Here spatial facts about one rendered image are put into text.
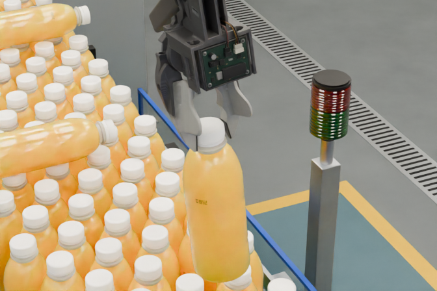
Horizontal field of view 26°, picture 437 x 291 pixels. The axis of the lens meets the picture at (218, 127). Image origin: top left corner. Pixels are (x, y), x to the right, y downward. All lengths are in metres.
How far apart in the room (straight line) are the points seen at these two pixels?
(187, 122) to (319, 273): 0.74
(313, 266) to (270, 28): 3.10
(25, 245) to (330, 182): 0.52
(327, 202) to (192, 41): 0.71
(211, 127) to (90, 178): 0.51
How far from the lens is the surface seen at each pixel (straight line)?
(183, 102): 1.03
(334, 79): 1.52
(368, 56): 4.51
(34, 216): 1.48
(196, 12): 0.95
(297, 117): 3.95
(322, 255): 1.70
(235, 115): 1.08
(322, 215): 1.64
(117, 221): 1.45
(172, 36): 0.99
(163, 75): 1.02
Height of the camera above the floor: 1.96
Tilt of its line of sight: 30 degrees down
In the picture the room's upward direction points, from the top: straight up
